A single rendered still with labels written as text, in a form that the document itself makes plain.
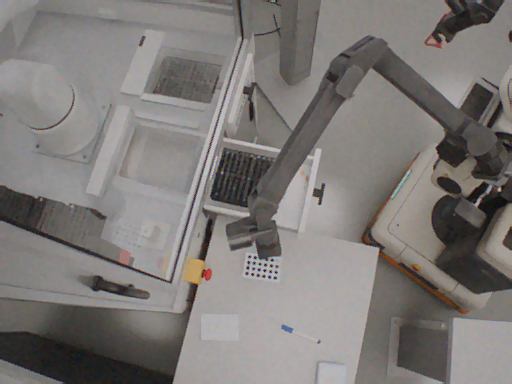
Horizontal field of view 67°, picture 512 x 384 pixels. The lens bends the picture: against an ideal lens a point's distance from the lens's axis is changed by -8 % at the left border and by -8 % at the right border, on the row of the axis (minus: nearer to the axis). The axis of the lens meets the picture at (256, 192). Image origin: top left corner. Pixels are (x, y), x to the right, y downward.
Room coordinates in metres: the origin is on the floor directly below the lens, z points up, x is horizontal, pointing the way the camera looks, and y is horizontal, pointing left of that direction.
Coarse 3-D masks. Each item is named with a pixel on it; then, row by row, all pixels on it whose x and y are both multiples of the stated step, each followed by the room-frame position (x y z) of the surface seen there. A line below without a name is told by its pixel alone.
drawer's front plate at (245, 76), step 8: (248, 56) 0.90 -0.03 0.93; (248, 64) 0.86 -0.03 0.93; (248, 72) 0.84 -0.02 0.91; (240, 80) 0.80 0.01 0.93; (240, 88) 0.77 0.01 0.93; (240, 96) 0.74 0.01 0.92; (240, 104) 0.73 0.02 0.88; (232, 112) 0.68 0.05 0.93; (240, 112) 0.72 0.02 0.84; (232, 120) 0.65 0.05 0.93; (232, 128) 0.64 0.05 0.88
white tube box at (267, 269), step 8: (248, 256) 0.21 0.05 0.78; (256, 256) 0.20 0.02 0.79; (248, 264) 0.18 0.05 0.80; (256, 264) 0.18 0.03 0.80; (264, 264) 0.18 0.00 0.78; (272, 264) 0.17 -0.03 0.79; (280, 264) 0.17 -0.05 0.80; (248, 272) 0.15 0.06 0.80; (256, 272) 0.15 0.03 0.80; (264, 272) 0.15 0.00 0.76; (272, 272) 0.15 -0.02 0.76; (264, 280) 0.12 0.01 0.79; (272, 280) 0.12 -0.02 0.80
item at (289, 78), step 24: (288, 0) 1.33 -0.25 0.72; (312, 0) 1.32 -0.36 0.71; (288, 24) 1.32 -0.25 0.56; (312, 24) 1.33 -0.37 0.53; (288, 48) 1.31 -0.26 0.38; (312, 48) 1.34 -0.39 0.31; (264, 72) 1.40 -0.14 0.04; (288, 72) 1.30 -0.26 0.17; (312, 72) 1.37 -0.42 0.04; (288, 96) 1.22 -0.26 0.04; (312, 96) 1.20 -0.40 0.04; (288, 120) 1.07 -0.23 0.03
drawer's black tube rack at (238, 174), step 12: (228, 156) 0.53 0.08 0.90; (240, 156) 0.54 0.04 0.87; (264, 156) 0.51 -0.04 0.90; (228, 168) 0.49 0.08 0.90; (240, 168) 0.48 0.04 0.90; (252, 168) 0.48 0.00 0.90; (264, 168) 0.47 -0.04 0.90; (216, 180) 0.45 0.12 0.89; (228, 180) 0.45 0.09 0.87; (240, 180) 0.45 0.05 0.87; (252, 180) 0.44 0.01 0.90; (216, 192) 0.41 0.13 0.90; (228, 192) 0.40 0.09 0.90; (240, 192) 0.40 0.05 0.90; (240, 204) 0.37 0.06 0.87
